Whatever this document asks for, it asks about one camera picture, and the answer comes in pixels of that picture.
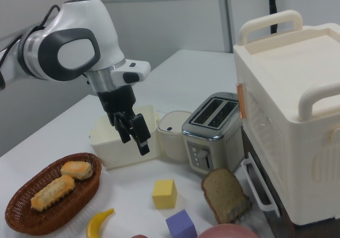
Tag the open cream plastic box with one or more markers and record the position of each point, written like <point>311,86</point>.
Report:
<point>98,145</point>

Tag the silver two-slot toaster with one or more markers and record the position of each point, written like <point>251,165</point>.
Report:
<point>212,139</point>

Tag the yellow foam cube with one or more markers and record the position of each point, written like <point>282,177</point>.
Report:
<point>164,194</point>

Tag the pink plate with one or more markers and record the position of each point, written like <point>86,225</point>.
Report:
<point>225,231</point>

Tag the black vertical pole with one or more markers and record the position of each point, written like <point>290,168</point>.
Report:
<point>272,7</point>

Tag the purple foam cube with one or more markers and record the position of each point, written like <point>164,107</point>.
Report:
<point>180,224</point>

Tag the small cream lidded container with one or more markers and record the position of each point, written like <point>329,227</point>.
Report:
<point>171,139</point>

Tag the brown wicker basket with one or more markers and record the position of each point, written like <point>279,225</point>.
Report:
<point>79,195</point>

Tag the red apple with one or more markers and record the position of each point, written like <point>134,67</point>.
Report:
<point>138,236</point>

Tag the small square bread roll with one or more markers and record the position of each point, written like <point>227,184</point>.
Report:
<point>77,170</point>

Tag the brown bread slice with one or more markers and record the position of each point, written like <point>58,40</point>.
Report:
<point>221,190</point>

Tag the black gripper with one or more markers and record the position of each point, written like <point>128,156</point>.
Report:
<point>117,102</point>

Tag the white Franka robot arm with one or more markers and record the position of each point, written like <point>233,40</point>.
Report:
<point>85,17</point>

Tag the long striped bread loaf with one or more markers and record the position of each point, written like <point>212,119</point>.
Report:
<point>53,193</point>

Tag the dark brown cabinet base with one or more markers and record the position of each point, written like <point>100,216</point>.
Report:
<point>251,147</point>

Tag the yellow toy banana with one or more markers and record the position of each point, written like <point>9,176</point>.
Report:
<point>94,224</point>

